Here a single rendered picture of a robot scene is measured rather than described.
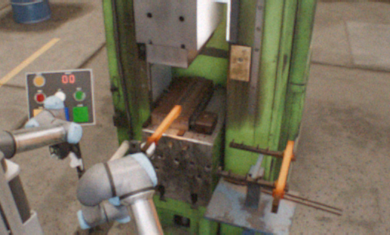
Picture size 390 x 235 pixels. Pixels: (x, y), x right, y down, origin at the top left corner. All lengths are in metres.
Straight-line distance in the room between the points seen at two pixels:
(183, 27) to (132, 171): 0.77
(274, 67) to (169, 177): 0.82
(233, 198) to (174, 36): 0.81
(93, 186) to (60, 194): 1.91
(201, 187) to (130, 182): 0.97
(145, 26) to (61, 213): 1.63
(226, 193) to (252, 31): 0.78
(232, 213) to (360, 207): 1.41
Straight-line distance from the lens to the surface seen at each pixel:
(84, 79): 2.11
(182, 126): 2.06
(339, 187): 3.25
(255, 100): 2.03
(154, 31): 1.87
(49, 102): 1.70
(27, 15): 6.49
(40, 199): 3.19
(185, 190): 2.25
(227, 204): 1.98
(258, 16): 1.85
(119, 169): 1.28
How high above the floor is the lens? 2.13
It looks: 34 degrees down
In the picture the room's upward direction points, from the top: 1 degrees counter-clockwise
